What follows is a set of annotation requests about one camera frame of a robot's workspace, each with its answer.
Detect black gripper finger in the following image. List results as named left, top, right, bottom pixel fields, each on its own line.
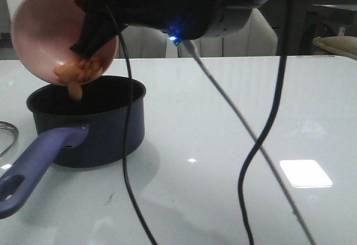
left=70, top=0, right=122, bottom=59

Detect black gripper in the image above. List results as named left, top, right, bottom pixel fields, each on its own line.
left=83, top=0, right=291, bottom=45

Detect pink bowl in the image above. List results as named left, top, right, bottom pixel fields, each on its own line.
left=11, top=0, right=118, bottom=86

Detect orange ham slices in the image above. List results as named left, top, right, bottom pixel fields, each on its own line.
left=53, top=57, right=104, bottom=101

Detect glass lid blue knob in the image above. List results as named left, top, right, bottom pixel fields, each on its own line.
left=1, top=121, right=19, bottom=157

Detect left beige upholstered chair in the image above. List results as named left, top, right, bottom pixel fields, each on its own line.
left=121, top=26, right=167, bottom=59

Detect beige upholstered chair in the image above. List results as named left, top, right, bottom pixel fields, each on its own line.
left=193, top=9, right=278, bottom=57
left=121, top=26, right=167, bottom=59

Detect right beige upholstered chair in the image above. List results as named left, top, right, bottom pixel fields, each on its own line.
left=193, top=9, right=278, bottom=57

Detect dark sideboard counter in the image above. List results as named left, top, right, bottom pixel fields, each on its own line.
left=259, top=0, right=357, bottom=56

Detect dark blue saucepan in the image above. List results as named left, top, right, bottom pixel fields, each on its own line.
left=1, top=75, right=146, bottom=219

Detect dark side table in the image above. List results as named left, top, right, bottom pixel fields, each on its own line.
left=298, top=4, right=356, bottom=55

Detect thin black camera cable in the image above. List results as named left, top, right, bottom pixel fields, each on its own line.
left=103, top=2, right=160, bottom=245

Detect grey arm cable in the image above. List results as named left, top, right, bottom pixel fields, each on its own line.
left=182, top=40, right=319, bottom=245

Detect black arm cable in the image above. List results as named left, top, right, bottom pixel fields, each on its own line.
left=237, top=0, right=299, bottom=245

